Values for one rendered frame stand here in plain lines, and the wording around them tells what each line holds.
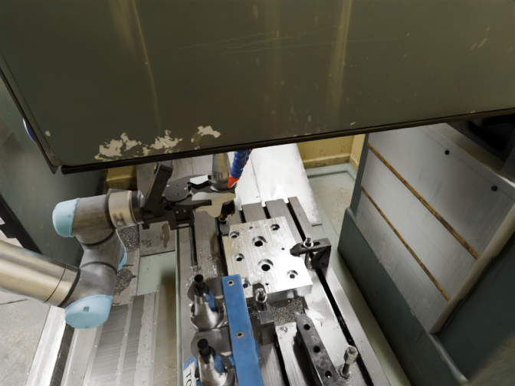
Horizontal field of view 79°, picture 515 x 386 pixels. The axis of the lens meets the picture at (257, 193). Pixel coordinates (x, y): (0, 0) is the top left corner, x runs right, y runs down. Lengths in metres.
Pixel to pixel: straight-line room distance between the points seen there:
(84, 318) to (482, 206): 0.78
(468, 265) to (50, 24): 0.80
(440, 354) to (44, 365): 1.13
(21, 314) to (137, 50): 2.37
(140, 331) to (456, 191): 1.03
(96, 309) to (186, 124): 0.49
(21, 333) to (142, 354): 1.35
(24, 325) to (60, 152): 2.22
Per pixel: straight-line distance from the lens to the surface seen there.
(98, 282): 0.70
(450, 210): 0.82
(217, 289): 0.66
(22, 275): 0.66
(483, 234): 0.77
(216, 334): 0.61
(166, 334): 1.18
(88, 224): 0.71
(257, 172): 1.71
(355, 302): 1.38
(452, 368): 1.07
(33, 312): 2.49
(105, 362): 1.23
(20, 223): 1.15
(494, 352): 0.95
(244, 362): 0.58
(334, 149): 2.03
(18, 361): 2.34
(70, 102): 0.25
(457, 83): 0.33
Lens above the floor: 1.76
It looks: 39 degrees down
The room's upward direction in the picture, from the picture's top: 2 degrees counter-clockwise
